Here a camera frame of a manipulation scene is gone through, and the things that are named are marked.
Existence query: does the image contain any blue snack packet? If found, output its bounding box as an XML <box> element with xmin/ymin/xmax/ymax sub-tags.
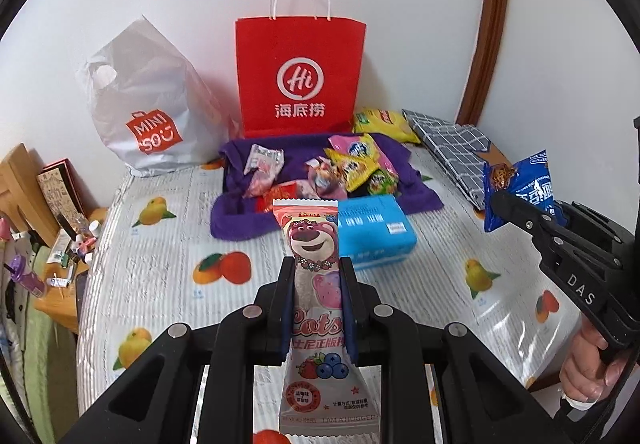
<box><xmin>483</xmin><ymin>150</ymin><xmax>563</xmax><ymax>233</ymax></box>

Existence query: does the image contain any green snack packet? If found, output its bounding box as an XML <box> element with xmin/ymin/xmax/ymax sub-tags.
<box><xmin>366</xmin><ymin>168</ymin><xmax>399</xmax><ymax>196</ymax></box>

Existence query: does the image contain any pink bear Lotso snack packet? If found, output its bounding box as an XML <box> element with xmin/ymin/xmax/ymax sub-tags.
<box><xmin>272</xmin><ymin>199</ymin><xmax>378</xmax><ymax>436</ymax></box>

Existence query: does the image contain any yellow triangular snack packet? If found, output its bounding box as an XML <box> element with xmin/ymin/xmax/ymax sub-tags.
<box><xmin>324</xmin><ymin>148</ymin><xmax>380</xmax><ymax>193</ymax></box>

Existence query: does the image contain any pink strawberry snack packet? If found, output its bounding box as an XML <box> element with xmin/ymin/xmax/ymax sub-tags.
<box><xmin>306</xmin><ymin>156</ymin><xmax>347</xmax><ymax>200</ymax></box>

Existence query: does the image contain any red candy packet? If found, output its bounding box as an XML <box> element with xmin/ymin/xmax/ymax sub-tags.
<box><xmin>255</xmin><ymin>180</ymin><xmax>319</xmax><ymax>213</ymax></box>

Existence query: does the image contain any light pink pastry packet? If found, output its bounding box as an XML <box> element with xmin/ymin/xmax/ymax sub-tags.
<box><xmin>243</xmin><ymin>162</ymin><xmax>283</xmax><ymax>198</ymax></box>

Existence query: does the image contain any white small snack packet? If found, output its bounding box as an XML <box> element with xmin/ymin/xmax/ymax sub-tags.
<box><xmin>244</xmin><ymin>144</ymin><xmax>285</xmax><ymax>174</ymax></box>

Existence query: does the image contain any pink yellow snack packet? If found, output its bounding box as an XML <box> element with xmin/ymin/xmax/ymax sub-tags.
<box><xmin>329</xmin><ymin>133</ymin><xmax>398</xmax><ymax>178</ymax></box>

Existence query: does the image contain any right hand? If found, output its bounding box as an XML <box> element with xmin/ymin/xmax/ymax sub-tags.
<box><xmin>560</xmin><ymin>316</ymin><xmax>630</xmax><ymax>403</ymax></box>

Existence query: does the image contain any grey checkered star pouch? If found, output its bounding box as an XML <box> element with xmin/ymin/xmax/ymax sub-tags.
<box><xmin>402</xmin><ymin>109</ymin><xmax>511</xmax><ymax>211</ymax></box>

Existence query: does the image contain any wooden nightstand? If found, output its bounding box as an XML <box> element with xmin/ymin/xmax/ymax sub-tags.
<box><xmin>31</xmin><ymin>206</ymin><xmax>109</xmax><ymax>335</ymax></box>

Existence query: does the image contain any blue tissue pack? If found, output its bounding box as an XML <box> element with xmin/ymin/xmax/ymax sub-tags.
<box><xmin>337</xmin><ymin>195</ymin><xmax>418</xmax><ymax>271</ymax></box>

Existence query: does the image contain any yellow chips bag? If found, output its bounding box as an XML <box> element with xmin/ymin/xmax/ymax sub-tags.
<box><xmin>352</xmin><ymin>107</ymin><xmax>420</xmax><ymax>144</ymax></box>

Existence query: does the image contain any purple bottle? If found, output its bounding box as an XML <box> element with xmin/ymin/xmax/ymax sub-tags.
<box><xmin>4</xmin><ymin>254</ymin><xmax>46</xmax><ymax>298</ymax></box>

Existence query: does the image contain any wooden headboard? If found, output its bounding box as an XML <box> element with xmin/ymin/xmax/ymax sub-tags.
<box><xmin>0</xmin><ymin>143</ymin><xmax>60</xmax><ymax>247</ymax></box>

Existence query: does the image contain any purple towel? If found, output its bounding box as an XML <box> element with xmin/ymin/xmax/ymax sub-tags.
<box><xmin>209</xmin><ymin>133</ymin><xmax>444</xmax><ymax>242</ymax></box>

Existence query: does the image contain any red paper shopping bag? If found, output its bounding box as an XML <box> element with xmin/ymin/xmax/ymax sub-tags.
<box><xmin>235</xmin><ymin>0</ymin><xmax>367</xmax><ymax>138</ymax></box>

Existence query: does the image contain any white Miniso plastic bag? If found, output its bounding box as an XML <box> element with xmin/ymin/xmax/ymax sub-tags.
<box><xmin>77</xmin><ymin>17</ymin><xmax>231</xmax><ymax>176</ymax></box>

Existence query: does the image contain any brown wooden door frame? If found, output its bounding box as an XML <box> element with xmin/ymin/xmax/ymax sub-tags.
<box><xmin>456</xmin><ymin>0</ymin><xmax>509</xmax><ymax>124</ymax></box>

